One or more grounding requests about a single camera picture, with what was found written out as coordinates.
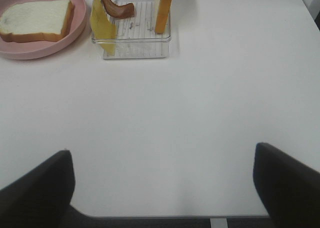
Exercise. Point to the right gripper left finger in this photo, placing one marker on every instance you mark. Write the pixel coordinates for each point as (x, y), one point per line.
(40, 198)

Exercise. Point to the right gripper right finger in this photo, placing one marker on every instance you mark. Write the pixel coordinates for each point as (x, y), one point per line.
(288, 189)

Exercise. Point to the bread slice from tray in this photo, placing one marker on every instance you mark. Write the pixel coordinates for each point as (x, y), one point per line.
(36, 21)

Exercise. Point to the bacon strip from tray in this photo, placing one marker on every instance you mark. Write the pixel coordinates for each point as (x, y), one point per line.
(119, 11)

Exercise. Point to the pink round plate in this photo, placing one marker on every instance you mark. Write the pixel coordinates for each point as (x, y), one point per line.
(38, 45)

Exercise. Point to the yellow cheese slice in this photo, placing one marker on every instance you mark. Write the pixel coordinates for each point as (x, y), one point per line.
(100, 25)

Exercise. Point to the bread slice in right tray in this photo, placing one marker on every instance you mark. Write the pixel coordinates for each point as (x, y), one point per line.
(161, 14)

